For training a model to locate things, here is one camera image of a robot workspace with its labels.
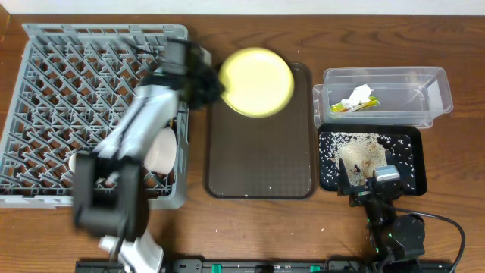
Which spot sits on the pink white bowl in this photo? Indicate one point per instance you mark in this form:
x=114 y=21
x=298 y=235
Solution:
x=162 y=154

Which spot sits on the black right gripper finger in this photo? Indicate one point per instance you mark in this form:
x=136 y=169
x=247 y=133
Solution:
x=389 y=158
x=344 y=186

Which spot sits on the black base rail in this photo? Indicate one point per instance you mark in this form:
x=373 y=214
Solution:
x=199 y=266

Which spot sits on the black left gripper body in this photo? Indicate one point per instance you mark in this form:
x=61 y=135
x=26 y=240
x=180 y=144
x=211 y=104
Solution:
x=207 y=86

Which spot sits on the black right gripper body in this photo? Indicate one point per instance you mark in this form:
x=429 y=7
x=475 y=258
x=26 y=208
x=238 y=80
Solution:
x=360 y=196

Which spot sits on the black tray with rice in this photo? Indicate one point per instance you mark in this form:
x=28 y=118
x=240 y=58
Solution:
x=362 y=148

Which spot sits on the white cup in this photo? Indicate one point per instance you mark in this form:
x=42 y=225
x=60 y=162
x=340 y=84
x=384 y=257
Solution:
x=72 y=162

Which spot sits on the yellow plate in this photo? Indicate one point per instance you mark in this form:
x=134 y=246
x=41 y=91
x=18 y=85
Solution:
x=258 y=82

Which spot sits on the dark brown serving tray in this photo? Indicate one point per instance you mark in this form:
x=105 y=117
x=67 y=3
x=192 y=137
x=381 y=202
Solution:
x=263 y=158

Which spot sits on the grey dishwasher rack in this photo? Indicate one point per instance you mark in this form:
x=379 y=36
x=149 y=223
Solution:
x=74 y=84

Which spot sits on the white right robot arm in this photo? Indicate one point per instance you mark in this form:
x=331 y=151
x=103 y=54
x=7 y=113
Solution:
x=398 y=239

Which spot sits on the white paper napkin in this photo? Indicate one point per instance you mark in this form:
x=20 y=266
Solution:
x=360 y=94

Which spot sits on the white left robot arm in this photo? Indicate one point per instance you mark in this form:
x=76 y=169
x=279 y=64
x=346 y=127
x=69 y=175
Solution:
x=109 y=194

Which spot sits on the green yellow wrapper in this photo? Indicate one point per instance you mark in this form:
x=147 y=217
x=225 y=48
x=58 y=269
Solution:
x=339 y=107

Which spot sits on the clear plastic waste bin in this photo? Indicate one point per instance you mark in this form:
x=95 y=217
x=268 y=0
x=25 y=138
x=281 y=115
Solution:
x=412 y=96

